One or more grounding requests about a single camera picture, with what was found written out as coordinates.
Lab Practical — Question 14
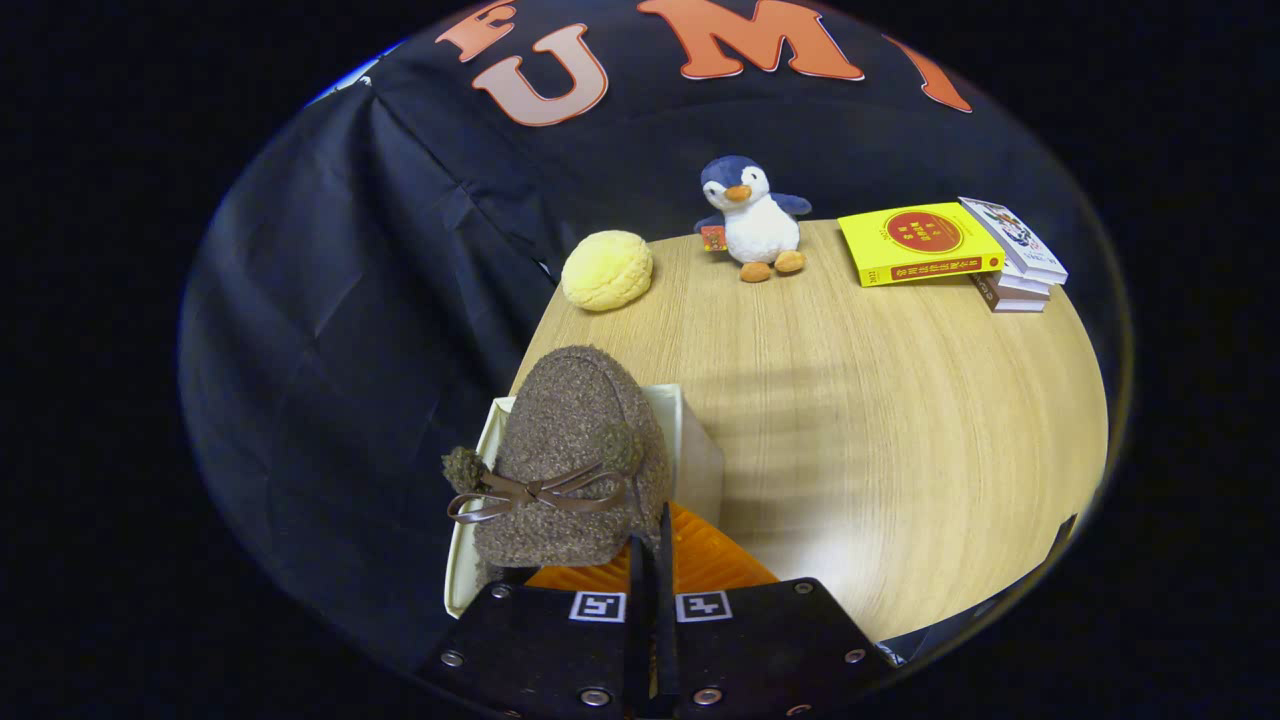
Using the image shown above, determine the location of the white illustrated book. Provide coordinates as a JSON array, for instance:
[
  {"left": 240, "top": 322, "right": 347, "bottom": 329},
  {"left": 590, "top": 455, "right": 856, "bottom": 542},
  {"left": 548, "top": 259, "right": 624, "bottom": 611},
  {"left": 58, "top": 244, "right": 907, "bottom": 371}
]
[{"left": 957, "top": 196, "right": 1069, "bottom": 287}]

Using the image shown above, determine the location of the yellow book red circle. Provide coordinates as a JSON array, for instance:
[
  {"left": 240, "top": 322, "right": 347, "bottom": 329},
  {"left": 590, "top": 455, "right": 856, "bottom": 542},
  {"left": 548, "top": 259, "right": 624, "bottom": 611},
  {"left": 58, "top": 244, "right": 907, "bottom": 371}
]
[{"left": 837, "top": 202, "right": 1006, "bottom": 289}]

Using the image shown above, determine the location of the brown cover book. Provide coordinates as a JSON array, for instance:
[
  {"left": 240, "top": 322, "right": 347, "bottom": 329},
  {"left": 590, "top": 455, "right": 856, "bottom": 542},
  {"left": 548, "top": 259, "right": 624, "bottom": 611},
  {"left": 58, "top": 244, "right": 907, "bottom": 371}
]
[{"left": 968, "top": 272, "right": 1048, "bottom": 314}]

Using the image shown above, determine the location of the cream storage box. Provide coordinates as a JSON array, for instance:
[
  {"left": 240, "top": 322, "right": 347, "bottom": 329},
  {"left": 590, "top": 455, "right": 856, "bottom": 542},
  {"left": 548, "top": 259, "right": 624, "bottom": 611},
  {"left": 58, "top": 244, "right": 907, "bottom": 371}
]
[{"left": 442, "top": 383, "right": 726, "bottom": 620}]

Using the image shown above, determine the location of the penguin plush toy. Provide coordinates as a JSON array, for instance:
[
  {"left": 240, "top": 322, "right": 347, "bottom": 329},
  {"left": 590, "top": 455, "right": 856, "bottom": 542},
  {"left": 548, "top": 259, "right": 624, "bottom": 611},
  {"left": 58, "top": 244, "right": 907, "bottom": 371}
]
[{"left": 693, "top": 154, "right": 813, "bottom": 284}]

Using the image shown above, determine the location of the white plain book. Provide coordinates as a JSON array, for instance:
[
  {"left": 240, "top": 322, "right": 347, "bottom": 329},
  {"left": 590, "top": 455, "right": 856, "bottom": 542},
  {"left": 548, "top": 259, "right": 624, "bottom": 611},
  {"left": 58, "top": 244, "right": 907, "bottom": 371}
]
[{"left": 998, "top": 264, "right": 1054, "bottom": 300}]

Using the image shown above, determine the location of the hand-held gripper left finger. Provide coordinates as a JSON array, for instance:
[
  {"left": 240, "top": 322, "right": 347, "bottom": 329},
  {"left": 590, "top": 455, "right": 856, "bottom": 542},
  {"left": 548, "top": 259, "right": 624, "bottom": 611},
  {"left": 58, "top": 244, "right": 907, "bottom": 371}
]
[{"left": 412, "top": 540, "right": 653, "bottom": 720}]

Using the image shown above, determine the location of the brown fuzzy shoe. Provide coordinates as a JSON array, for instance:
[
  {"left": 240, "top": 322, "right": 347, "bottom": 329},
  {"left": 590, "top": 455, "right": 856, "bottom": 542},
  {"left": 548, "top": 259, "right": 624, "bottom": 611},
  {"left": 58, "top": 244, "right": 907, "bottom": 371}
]
[{"left": 442, "top": 345, "right": 675, "bottom": 570}]

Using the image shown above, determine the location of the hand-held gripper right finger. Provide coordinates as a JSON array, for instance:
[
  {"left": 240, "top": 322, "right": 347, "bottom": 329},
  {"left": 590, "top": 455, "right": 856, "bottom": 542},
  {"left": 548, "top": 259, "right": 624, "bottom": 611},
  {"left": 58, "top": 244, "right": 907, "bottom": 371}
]
[{"left": 652, "top": 501, "right": 901, "bottom": 720}]

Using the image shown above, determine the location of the yellow round plush bun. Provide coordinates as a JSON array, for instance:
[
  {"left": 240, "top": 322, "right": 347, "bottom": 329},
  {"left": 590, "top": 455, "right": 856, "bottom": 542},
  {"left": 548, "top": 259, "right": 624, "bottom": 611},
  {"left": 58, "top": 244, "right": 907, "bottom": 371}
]
[{"left": 560, "top": 230, "right": 655, "bottom": 313}]

